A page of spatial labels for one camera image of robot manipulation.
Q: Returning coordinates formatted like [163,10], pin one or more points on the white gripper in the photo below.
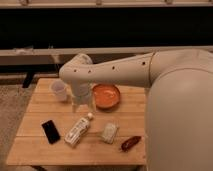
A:
[82,94]

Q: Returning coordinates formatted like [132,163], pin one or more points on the dried red chili pepper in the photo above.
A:
[130,143]

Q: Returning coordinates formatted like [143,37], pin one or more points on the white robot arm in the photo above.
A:
[179,107]

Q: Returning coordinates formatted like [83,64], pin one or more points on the orange bowl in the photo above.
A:
[106,96]

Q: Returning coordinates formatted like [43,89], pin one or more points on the white plastic bottle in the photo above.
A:
[78,130]

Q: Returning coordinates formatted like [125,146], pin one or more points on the clear plastic cup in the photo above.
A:
[58,88]

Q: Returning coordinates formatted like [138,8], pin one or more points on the white sponge packet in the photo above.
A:
[109,132]

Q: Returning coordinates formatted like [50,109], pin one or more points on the black smartphone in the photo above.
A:
[51,132]

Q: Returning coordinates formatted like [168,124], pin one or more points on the wooden table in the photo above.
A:
[31,146]

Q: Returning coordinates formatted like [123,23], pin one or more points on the grey metal rail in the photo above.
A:
[31,56]

